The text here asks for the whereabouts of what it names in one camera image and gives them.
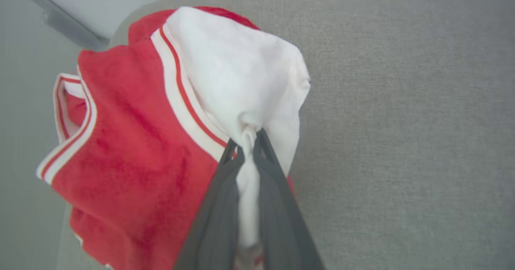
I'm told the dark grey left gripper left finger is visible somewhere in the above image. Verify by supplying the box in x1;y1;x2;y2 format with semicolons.
173;138;245;270

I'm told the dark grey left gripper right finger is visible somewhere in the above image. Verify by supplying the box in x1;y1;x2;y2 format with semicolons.
253;128;325;270

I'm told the red jersey with white trim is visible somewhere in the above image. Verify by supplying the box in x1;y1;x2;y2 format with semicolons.
36;6;311;270

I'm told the grey fabric sofa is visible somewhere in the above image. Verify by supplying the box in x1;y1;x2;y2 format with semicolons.
56;0;515;270

